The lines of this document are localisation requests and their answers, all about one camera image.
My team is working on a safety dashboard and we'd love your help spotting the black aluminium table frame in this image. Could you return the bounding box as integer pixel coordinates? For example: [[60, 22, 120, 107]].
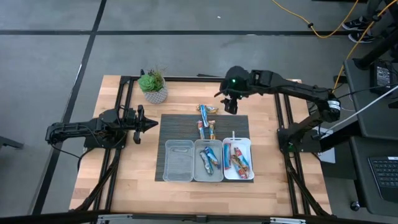
[[70, 73, 333, 218]]

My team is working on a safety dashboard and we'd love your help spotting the person's leg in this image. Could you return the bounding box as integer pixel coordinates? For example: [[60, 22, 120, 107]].
[[366, 0, 385, 20]]

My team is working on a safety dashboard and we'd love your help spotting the succulent in patterned pot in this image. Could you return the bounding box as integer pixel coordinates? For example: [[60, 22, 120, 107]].
[[137, 68, 169, 105]]

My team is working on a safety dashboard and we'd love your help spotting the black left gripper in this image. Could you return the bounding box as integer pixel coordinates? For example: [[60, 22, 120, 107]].
[[125, 105, 159, 145]]

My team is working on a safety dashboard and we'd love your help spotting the black keyboard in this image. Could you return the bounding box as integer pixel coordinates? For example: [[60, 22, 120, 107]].
[[368, 155, 398, 203]]

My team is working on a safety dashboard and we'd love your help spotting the dark woven placemat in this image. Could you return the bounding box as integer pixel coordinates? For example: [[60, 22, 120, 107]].
[[154, 113, 254, 184]]

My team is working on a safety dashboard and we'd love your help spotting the black power adapter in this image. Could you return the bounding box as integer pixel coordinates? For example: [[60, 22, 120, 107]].
[[371, 60, 395, 95]]

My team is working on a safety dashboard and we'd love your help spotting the pale grey plastic bin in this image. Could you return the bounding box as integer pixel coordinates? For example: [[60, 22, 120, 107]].
[[193, 139, 224, 183]]

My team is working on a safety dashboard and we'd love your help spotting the grey chair leg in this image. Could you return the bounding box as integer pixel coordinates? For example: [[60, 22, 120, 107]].
[[0, 135, 25, 151]]

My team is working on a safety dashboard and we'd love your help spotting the clear plastic bin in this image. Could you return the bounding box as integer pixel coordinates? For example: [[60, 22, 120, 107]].
[[162, 139, 195, 183]]

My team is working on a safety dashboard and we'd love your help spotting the person's shoe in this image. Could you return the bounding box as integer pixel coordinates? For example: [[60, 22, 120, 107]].
[[348, 30, 376, 44], [341, 16, 371, 31]]

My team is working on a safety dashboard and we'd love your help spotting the white cable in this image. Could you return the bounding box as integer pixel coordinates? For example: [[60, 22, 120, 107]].
[[322, 92, 398, 133]]

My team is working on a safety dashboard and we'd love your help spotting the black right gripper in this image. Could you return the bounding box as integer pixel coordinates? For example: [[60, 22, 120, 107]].
[[213, 65, 252, 115]]

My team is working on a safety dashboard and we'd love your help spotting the dark grey side desk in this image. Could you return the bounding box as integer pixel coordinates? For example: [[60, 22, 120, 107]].
[[343, 58, 398, 217]]

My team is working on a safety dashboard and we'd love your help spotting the yellow power cable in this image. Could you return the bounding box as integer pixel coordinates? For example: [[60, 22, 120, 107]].
[[332, 0, 392, 91], [271, 0, 360, 39]]

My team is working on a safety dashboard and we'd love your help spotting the black pole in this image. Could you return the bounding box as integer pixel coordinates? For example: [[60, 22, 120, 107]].
[[354, 29, 398, 70]]

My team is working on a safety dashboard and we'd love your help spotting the white paper sheet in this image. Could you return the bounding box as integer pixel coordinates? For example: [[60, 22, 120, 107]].
[[317, 126, 337, 165]]

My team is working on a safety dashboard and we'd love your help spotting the white plastic bin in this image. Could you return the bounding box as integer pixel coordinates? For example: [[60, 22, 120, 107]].
[[222, 138, 255, 180]]

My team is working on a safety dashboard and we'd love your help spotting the blue red granola bar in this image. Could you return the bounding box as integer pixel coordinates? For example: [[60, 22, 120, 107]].
[[230, 154, 246, 179], [233, 147, 251, 180], [197, 120, 206, 140]]

